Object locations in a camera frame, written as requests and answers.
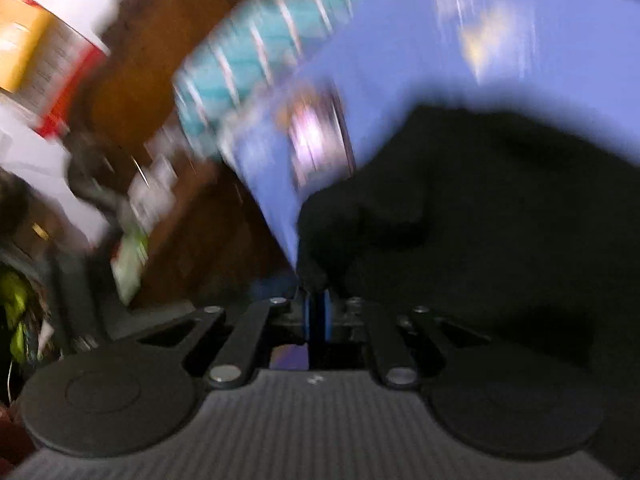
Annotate blue printed bedsheet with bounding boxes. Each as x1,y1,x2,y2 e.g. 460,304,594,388
220,0,640,273

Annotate green patterned cloth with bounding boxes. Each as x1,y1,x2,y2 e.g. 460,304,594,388
0,267,33,366

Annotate red white orange box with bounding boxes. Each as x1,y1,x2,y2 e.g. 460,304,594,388
0,0,112,138

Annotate black pants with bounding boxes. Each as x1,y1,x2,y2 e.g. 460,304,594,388
295,104,640,478

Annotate brown wooden furniture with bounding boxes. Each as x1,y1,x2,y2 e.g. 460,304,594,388
65,0,303,313

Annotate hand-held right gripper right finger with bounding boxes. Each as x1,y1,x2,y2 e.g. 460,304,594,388
318,287,496,390

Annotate white green packet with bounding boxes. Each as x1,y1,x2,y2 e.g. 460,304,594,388
111,230,151,307

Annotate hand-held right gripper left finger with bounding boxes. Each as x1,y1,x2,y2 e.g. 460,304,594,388
135,287,319,390

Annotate teal patterned quilt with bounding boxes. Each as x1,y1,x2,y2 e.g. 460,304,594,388
171,0,386,163

